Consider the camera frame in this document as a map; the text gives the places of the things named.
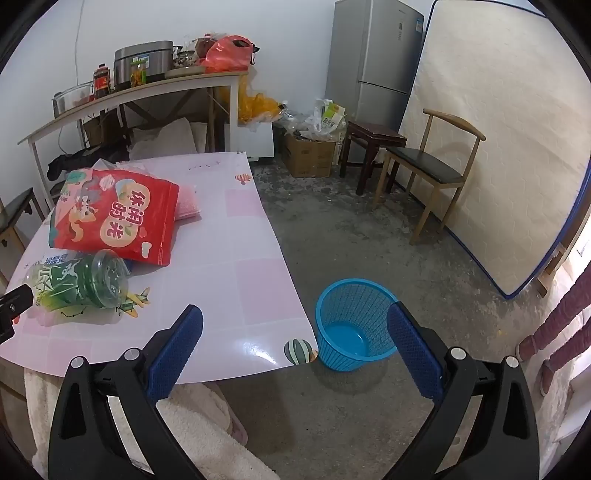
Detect small brown cardboard box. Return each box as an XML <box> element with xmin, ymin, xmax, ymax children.
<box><xmin>83</xmin><ymin>117</ymin><xmax>122</xmax><ymax>147</ymax></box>

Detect beige cushion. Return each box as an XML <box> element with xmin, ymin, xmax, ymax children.
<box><xmin>129</xmin><ymin>117</ymin><xmax>208</xmax><ymax>160</ymax></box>

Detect red plastic bag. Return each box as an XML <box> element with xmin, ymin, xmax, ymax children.
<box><xmin>204</xmin><ymin>35</ymin><xmax>260</xmax><ymax>73</ymax></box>

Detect black clothes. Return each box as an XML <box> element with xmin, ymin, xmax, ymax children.
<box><xmin>47</xmin><ymin>147</ymin><xmax>130</xmax><ymax>182</ymax></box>

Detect long white side table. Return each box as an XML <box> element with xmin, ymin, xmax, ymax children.
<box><xmin>17</xmin><ymin>69</ymin><xmax>250</xmax><ymax>208</ymax></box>

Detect large cardboard box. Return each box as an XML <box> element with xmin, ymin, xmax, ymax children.
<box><xmin>281</xmin><ymin>133</ymin><xmax>338</xmax><ymax>178</ymax></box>

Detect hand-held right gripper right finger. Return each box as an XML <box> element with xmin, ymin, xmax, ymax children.
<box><xmin>385</xmin><ymin>301</ymin><xmax>541</xmax><ymax>480</ymax></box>

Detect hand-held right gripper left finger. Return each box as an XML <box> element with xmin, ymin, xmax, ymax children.
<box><xmin>47</xmin><ymin>304</ymin><xmax>206</xmax><ymax>480</ymax></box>

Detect white mattress with blue edge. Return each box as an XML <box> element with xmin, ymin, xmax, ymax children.
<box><xmin>398</xmin><ymin>0</ymin><xmax>591</xmax><ymax>300</ymax></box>

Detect red snack bag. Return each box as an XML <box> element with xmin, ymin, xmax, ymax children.
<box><xmin>47</xmin><ymin>168</ymin><xmax>180</xmax><ymax>266</ymax></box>

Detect white plastic bags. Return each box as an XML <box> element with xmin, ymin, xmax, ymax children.
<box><xmin>286</xmin><ymin>99</ymin><xmax>347</xmax><ymax>141</ymax></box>

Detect silver rice cooker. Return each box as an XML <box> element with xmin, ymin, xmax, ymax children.
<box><xmin>113</xmin><ymin>41</ymin><xmax>175</xmax><ymax>86</ymax></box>

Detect orange plastic bag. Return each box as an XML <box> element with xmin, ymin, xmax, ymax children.
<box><xmin>238</xmin><ymin>90</ymin><xmax>282</xmax><ymax>125</ymax></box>

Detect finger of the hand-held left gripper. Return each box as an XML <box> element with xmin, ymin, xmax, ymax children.
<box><xmin>0</xmin><ymin>285</ymin><xmax>35</xmax><ymax>344</ymax></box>

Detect dark wooden stool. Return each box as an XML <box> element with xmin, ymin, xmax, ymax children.
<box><xmin>339</xmin><ymin>120</ymin><xmax>408</xmax><ymax>195</ymax></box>

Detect pink sponge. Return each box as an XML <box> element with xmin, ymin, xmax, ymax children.
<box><xmin>174</xmin><ymin>184</ymin><xmax>202</xmax><ymax>221</ymax></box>

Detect blue plastic mesh basket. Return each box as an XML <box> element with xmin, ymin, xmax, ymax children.
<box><xmin>316</xmin><ymin>278</ymin><xmax>402</xmax><ymax>372</ymax></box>

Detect dark red quilted cloth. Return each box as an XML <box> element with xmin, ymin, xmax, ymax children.
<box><xmin>515</xmin><ymin>265</ymin><xmax>591</xmax><ymax>398</ymax></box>

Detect wooden chair with black seat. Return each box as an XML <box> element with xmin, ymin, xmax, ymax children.
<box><xmin>0</xmin><ymin>187</ymin><xmax>47</xmax><ymax>282</ymax></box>
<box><xmin>373</xmin><ymin>109</ymin><xmax>486</xmax><ymax>245</ymax></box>

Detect silver refrigerator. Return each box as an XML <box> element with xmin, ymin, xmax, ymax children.
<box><xmin>325</xmin><ymin>0</ymin><xmax>424</xmax><ymax>125</ymax></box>

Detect glass pot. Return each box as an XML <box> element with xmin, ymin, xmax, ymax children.
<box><xmin>52</xmin><ymin>80</ymin><xmax>95</xmax><ymax>118</ymax></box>

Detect white storage box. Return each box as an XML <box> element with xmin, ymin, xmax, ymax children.
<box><xmin>225</xmin><ymin>120</ymin><xmax>274</xmax><ymax>162</ymax></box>

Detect clear cup with green print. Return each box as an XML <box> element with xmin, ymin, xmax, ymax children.
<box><xmin>23</xmin><ymin>249</ymin><xmax>132</xmax><ymax>311</ymax></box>

